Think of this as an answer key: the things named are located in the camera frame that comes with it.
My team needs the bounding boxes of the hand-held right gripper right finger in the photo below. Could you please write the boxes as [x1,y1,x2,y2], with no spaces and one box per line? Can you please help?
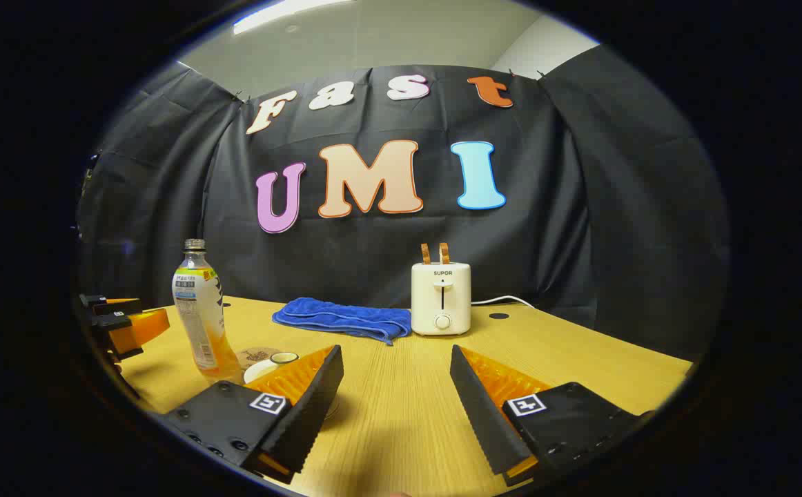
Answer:
[449,345,654,488]

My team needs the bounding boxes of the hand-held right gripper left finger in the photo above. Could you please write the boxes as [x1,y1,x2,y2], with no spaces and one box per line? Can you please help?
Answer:
[159,344,345,485]

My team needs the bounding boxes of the white teacup lid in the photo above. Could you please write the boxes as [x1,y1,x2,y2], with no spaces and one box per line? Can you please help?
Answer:
[244,351,300,384]

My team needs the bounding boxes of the clear water bottle orange drink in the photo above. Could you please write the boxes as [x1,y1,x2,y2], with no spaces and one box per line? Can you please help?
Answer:
[171,239,244,384]

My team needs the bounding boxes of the round cork coaster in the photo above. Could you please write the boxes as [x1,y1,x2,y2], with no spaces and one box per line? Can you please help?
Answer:
[235,347,284,370]

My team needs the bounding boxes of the blue towel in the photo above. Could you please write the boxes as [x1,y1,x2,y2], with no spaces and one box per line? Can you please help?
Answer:
[272,298,413,346]

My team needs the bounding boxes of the white toaster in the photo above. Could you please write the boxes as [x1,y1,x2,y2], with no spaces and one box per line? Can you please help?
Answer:
[411,262,472,337]

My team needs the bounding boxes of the black backdrop cloth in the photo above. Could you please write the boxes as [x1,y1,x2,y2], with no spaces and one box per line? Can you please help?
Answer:
[75,43,730,363]

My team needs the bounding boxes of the white power cable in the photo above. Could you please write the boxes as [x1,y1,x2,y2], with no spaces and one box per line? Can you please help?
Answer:
[471,295,536,309]

